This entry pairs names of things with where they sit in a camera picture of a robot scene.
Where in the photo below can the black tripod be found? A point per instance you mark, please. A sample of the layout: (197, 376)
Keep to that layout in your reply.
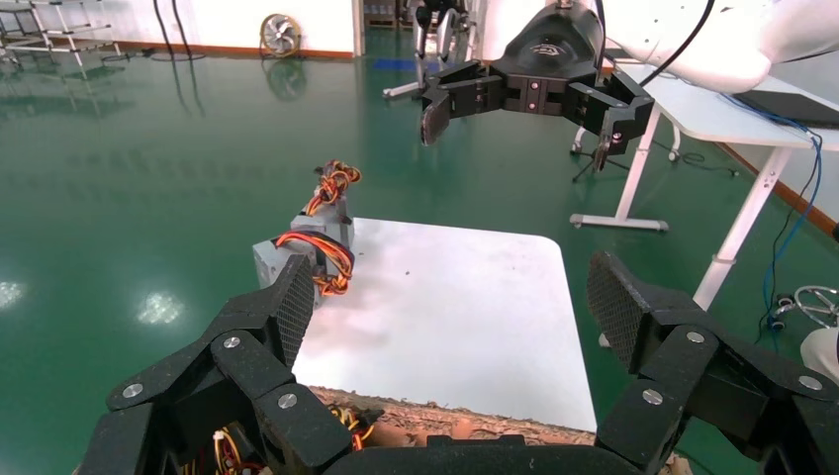
(613, 164)

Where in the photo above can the metal stool base with casters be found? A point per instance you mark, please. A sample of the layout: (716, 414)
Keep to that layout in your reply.
(778, 321)

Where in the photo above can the brown cardboard divider box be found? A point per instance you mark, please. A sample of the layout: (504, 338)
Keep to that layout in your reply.
(459, 423)

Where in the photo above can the black and white robot stand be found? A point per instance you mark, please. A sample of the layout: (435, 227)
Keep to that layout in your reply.
(423, 19)

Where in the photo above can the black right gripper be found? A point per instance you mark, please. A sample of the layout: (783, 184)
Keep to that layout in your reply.
(550, 59)

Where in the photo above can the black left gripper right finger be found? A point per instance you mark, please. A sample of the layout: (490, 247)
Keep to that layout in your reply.
(675, 354)

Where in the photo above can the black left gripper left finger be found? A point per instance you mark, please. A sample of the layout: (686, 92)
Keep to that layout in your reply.
(249, 367)

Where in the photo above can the black laptop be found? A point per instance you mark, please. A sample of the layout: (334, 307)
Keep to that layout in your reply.
(793, 108)

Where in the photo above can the white metal shelf rack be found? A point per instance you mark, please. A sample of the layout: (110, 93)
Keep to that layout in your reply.
(65, 46)

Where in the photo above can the blue floor mat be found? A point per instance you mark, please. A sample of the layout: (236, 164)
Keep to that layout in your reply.
(393, 65)

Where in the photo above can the white desk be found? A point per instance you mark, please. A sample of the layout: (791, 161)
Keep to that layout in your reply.
(721, 118)

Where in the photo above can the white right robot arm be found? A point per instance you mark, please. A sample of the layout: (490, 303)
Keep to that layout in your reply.
(721, 46)

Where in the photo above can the white rounded object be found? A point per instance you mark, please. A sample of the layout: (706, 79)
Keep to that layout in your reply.
(822, 354)

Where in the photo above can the round metal floor fan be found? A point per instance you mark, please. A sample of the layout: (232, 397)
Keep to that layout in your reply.
(280, 35)

